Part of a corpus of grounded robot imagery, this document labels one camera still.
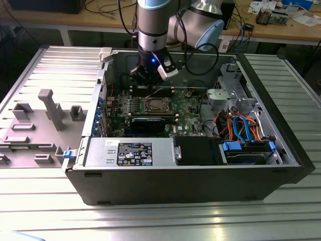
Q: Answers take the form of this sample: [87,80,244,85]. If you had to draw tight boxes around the silver CPU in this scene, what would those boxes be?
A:
[149,99,167,110]

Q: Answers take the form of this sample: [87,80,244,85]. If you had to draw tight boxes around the metal locking lever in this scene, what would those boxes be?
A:
[145,88,165,100]

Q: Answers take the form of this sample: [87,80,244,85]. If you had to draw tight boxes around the wooden desk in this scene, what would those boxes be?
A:
[0,0,321,47]

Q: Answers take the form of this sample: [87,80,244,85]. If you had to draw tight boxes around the grey parts rack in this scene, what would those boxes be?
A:
[0,89,89,169]

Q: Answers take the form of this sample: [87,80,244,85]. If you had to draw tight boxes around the hard disk in blue carrier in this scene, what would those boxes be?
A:
[220,140,277,166]

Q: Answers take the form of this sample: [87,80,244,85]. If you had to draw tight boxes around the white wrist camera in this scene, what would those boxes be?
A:
[156,56,179,82]

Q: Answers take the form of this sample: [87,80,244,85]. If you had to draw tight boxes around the black tower box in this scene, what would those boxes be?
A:
[222,0,237,31]

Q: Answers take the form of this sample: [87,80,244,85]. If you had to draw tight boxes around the green motherboard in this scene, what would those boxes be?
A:
[104,85,209,138]

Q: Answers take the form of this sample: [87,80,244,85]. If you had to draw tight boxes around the white paper sheets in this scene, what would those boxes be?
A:
[248,1,276,13]
[292,15,321,28]

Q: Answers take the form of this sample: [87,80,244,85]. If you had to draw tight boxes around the black disk bay cover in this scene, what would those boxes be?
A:
[174,137,222,166]

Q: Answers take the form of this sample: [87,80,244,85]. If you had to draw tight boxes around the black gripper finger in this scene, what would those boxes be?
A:
[129,65,153,93]
[151,78,164,93]

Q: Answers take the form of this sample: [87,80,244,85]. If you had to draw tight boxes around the grey electronic device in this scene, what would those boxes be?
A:
[269,9,289,26]

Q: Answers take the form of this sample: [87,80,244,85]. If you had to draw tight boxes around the blue wire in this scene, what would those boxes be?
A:
[232,115,254,143]

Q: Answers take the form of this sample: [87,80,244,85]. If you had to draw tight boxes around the blue box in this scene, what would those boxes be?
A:
[282,0,314,9]

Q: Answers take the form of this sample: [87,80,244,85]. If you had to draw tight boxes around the silver power supply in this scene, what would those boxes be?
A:
[84,137,176,168]

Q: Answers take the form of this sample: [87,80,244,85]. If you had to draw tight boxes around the grey metal drive cage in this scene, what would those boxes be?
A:
[206,62,263,121]

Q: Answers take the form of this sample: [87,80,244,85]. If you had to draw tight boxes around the orange wire bundle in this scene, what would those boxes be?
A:
[217,111,264,143]

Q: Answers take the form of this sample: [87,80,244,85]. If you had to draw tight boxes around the black graphics card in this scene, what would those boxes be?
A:
[129,115,168,134]

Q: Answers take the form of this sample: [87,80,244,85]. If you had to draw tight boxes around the black PC case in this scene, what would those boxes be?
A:
[61,47,316,207]

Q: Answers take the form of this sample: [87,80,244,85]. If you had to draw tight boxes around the large black box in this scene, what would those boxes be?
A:
[7,0,82,15]

